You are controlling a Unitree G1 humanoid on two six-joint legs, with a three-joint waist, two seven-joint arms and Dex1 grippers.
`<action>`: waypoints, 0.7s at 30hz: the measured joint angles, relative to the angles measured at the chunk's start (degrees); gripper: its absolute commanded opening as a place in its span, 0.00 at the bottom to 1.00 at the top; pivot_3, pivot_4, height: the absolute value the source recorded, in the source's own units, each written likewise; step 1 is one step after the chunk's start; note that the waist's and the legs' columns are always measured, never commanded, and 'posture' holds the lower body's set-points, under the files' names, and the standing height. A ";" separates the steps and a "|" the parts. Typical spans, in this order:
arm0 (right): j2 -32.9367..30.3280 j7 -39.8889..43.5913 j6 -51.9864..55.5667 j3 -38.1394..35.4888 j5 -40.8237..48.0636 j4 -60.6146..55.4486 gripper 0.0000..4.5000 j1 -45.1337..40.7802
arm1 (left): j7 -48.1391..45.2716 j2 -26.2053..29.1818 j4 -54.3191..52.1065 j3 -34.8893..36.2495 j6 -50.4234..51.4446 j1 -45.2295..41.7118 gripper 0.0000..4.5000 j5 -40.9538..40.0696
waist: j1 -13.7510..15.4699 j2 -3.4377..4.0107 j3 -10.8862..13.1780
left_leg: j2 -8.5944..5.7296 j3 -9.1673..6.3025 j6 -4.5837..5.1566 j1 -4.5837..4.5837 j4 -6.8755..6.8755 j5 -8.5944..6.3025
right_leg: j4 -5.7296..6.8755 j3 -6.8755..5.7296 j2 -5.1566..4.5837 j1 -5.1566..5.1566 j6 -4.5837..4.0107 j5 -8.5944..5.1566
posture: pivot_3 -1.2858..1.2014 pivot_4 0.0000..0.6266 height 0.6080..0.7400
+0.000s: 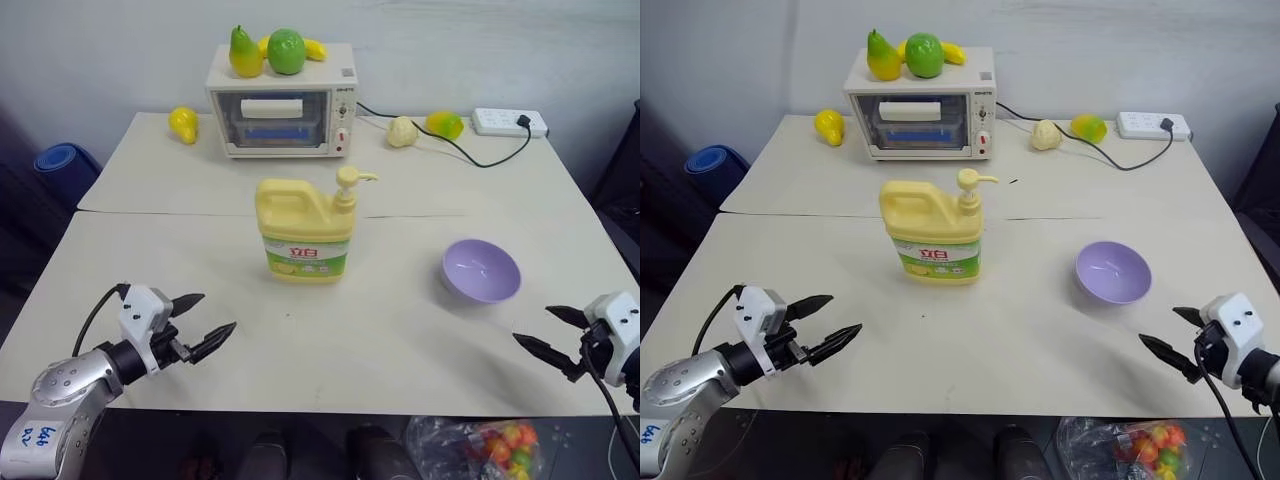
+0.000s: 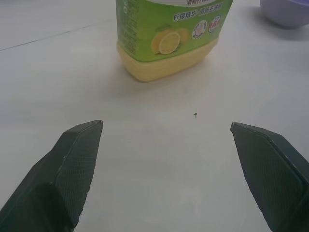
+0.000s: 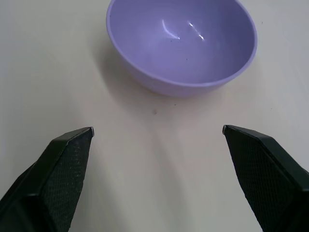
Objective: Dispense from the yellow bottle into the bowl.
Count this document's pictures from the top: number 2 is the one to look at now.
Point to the yellow lemon detergent bottle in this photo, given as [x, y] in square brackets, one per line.
[166, 36]

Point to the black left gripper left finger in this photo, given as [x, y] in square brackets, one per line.
[60, 174]

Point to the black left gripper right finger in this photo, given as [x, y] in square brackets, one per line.
[272, 174]

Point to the light purple bowl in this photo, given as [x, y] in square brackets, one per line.
[286, 12]

